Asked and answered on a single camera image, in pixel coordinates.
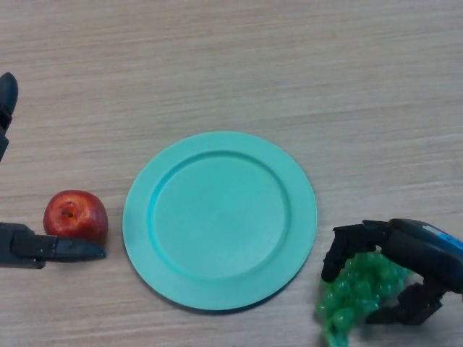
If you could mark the red apple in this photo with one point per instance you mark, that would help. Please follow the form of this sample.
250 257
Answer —
79 217

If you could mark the green grapes bunch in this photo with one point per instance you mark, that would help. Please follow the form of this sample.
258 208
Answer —
361 285

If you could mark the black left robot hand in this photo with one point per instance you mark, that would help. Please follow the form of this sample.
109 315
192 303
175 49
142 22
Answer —
21 246

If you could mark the green round plate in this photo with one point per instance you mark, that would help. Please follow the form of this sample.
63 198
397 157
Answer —
220 224

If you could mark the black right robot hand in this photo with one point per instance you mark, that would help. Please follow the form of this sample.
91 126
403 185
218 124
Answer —
427 253

